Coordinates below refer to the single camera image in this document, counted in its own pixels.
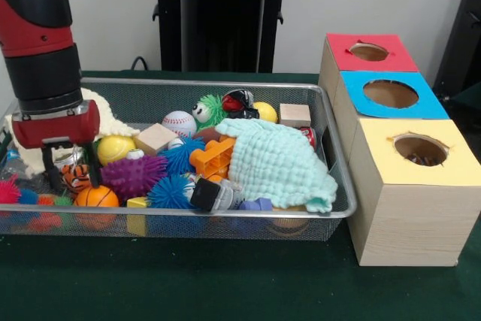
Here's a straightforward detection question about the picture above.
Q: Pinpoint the shallow clear mesh bin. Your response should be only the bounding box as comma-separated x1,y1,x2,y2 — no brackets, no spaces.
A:
0,75,358,243

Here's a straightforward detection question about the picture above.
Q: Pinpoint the mint green cloth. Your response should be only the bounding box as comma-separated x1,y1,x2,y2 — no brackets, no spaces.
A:
215,118,339,214

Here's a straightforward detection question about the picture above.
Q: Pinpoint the orange toy basketball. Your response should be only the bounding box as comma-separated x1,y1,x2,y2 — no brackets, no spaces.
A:
74,186,120,229

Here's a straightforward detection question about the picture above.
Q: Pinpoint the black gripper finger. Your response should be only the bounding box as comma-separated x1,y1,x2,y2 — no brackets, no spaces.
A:
42,144,67,195
84,141,103,187

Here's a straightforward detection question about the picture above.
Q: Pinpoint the orange striped tiger toy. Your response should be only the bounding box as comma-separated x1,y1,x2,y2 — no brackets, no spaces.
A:
62,163,92,192

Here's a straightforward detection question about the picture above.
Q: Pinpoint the multicolour cartoon print cloth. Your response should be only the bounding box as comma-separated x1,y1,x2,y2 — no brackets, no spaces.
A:
406,153,444,167

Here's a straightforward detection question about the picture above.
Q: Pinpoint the cream yellow cloth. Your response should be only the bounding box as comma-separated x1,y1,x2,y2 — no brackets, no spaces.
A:
4,88,138,177

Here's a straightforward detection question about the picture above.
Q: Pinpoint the yellow ball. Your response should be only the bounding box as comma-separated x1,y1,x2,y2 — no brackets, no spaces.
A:
253,101,279,124
98,135,138,168

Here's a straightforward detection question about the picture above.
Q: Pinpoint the orange plastic toy brick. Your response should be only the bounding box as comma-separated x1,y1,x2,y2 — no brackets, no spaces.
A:
188,137,235,182

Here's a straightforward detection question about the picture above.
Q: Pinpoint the black chair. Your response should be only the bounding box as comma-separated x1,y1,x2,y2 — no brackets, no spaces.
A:
434,0,481,104

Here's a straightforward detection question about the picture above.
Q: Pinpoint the small wooden cube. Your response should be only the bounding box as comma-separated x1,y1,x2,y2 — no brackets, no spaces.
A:
280,104,312,128

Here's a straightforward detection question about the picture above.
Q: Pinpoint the wooden box with three holes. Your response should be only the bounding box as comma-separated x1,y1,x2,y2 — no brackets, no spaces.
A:
319,33,481,268

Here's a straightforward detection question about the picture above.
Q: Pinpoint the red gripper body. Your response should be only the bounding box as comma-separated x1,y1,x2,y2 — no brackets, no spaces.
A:
11,100,101,150

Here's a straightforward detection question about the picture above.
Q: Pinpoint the pink spiky ball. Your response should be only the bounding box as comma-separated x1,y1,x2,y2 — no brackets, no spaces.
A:
0,177,25,205

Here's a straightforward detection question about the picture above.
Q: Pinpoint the green spiky ball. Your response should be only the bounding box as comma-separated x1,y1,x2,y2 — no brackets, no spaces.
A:
191,94,228,130

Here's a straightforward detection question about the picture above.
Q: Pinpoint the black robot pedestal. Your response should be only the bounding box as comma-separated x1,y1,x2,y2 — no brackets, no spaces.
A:
145,0,303,74

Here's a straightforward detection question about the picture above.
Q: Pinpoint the white toy baseball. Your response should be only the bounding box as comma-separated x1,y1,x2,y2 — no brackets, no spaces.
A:
161,111,196,140

